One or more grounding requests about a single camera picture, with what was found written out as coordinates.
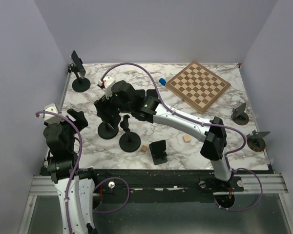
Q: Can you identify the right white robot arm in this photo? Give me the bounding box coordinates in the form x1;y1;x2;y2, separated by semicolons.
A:
94;80;233;191

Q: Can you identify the far left phone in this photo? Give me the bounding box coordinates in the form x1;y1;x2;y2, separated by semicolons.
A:
70;50;86;78

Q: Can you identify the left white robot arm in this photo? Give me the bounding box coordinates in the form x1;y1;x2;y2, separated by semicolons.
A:
42;104;99;234

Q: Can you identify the wooden chessboard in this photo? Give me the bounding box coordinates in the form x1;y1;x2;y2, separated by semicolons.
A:
166;61;230;114

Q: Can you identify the purple cable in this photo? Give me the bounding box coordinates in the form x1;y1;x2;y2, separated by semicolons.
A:
100;62;264;212
35;111;130;234

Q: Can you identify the brown wooden cube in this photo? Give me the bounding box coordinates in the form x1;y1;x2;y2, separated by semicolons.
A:
141;145;147;152

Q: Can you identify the round stand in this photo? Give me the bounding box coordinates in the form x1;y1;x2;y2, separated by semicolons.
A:
231;103;249;125
69;64;91;93
246;130;270;152
119;115;141;153
97;122;119;140

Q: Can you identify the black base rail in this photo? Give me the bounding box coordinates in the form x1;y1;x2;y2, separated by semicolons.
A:
40;168;245;204

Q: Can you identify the light wooden cube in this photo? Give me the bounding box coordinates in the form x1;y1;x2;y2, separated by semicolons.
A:
183;135;191;142

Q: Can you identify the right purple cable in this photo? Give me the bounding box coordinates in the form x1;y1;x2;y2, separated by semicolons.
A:
100;62;264;212

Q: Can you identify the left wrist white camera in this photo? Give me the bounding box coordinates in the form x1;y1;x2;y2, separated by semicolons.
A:
42;103;63;126

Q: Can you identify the aluminium extrusion rail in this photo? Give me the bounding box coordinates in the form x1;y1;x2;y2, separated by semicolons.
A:
30;174;288;195

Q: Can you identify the black phone blue edge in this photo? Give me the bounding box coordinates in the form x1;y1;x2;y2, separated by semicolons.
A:
146;89;158;98

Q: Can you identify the blue plastic cap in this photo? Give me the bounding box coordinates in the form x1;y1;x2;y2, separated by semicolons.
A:
159;78;166;86

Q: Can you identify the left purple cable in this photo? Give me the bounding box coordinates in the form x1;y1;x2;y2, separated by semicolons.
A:
35;111;130;234

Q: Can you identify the black folding phone stand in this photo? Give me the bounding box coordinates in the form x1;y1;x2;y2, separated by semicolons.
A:
149;140;167;165

